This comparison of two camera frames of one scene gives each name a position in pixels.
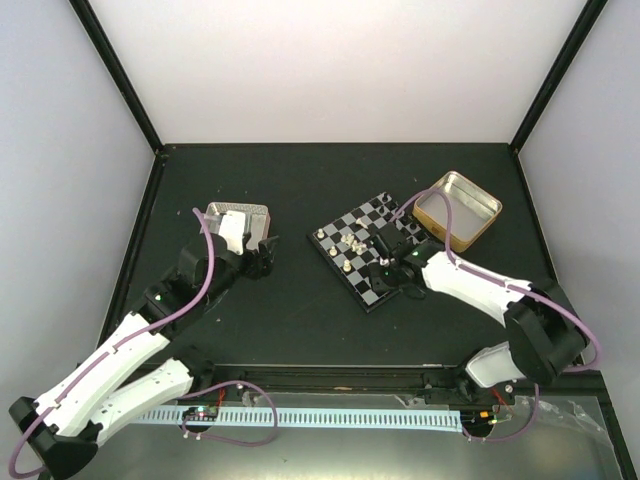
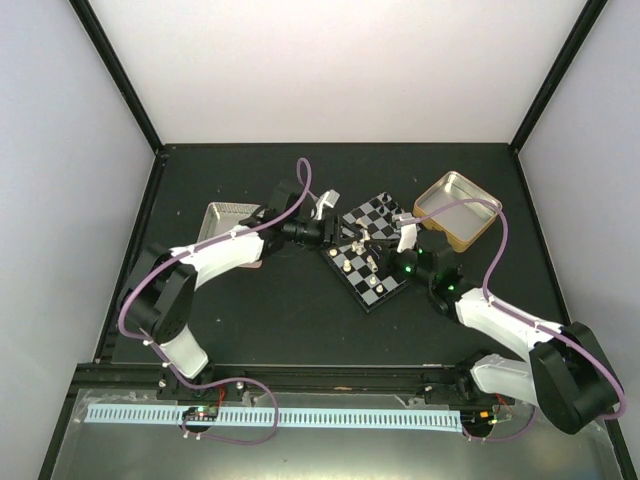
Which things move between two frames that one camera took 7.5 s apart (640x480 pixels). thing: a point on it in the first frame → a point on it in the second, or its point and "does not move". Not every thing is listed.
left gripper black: x=261 y=260 → x=334 y=236
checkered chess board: x=346 y=245 does not move
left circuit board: x=201 y=413 does not move
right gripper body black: x=386 y=282 → x=393 y=268
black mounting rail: x=452 y=382 does not move
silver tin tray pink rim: x=257 y=220 does not move
